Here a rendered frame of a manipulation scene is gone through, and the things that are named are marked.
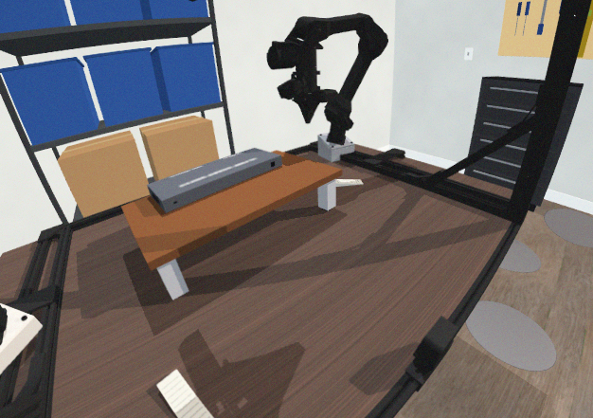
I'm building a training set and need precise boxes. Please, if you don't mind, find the brown wooden stand with white legs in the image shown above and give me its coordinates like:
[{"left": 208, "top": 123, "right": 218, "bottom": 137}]
[{"left": 121, "top": 150, "right": 342, "bottom": 300}]

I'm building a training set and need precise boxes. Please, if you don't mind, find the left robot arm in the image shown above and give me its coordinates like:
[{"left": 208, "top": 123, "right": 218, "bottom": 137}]
[{"left": 0, "top": 305, "right": 8, "bottom": 345}]

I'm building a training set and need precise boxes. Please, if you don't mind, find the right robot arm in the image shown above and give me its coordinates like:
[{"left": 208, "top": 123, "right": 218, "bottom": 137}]
[{"left": 267, "top": 13, "right": 388, "bottom": 145}]

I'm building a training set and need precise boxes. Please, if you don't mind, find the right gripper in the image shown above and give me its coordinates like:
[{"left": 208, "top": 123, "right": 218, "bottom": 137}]
[{"left": 292, "top": 67, "right": 338, "bottom": 124}]

